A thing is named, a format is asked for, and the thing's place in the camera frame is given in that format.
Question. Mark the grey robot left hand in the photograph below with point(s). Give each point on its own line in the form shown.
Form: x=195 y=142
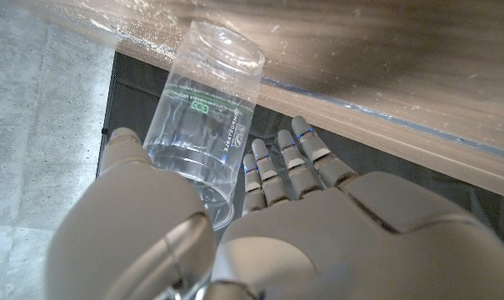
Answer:
x=339 y=241

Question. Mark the clear plastic cup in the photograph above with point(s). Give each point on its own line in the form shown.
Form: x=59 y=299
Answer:
x=201 y=112

